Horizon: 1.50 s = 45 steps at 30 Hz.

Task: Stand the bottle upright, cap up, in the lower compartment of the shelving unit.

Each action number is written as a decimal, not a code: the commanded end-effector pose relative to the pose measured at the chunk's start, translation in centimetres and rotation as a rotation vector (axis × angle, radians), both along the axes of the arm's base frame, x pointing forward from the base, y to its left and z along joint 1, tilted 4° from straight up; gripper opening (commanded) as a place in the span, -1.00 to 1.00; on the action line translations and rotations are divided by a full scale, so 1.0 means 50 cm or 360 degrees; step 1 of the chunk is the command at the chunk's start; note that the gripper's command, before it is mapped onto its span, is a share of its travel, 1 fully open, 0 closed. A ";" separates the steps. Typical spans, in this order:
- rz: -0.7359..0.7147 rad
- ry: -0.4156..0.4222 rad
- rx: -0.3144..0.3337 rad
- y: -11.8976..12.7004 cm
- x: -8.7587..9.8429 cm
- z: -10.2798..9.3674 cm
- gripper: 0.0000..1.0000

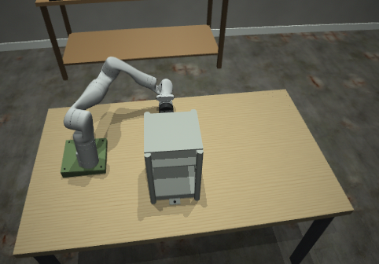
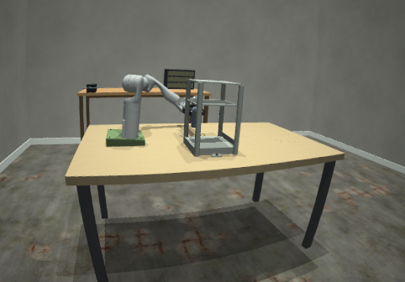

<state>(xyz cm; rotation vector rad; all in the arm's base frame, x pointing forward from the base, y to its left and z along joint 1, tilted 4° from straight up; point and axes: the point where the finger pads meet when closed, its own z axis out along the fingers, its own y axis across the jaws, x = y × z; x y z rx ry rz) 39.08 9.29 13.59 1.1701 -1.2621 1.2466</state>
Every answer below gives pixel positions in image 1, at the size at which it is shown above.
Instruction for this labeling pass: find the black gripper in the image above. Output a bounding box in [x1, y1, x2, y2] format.
[159, 103, 174, 113]

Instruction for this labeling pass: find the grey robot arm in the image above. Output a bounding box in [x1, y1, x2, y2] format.
[64, 57, 174, 169]

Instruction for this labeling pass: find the grey shelving unit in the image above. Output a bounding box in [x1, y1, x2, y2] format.
[144, 109, 204, 205]

